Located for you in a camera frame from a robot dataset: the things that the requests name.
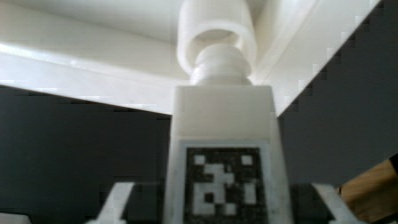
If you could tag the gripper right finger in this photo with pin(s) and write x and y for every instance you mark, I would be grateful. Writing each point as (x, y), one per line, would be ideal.
(343, 216)

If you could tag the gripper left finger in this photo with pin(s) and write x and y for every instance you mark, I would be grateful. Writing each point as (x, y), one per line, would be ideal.
(112, 209)

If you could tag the white table leg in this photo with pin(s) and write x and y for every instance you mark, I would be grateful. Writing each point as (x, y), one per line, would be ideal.
(226, 185)

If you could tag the white square table top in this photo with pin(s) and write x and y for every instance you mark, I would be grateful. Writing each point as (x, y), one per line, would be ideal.
(105, 50)

